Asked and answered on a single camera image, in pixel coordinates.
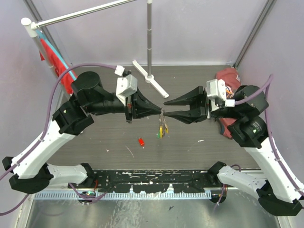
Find folded maroon t-shirt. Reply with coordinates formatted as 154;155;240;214
216;68;241;139

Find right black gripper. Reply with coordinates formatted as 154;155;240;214
163;84;243;123

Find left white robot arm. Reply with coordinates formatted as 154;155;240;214
2;71;161;194

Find metal clothes rack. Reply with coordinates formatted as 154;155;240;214
20;0;170;100

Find slotted cable duct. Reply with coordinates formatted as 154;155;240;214
34;188;212;200

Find red shirt on hanger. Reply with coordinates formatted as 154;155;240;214
39;38;79;95

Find large keyring with yellow handle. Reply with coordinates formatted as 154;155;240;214
157;108;169;139

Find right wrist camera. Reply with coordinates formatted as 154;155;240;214
206;79;227;112

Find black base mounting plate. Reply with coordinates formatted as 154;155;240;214
73;170;223;193

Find red key tag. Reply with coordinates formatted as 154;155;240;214
138;137;145;148

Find blue clothes hanger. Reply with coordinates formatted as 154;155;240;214
35;29;78;80

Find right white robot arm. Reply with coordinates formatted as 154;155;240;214
165;85;304;217

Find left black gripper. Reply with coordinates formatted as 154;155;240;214
87;86;162;124

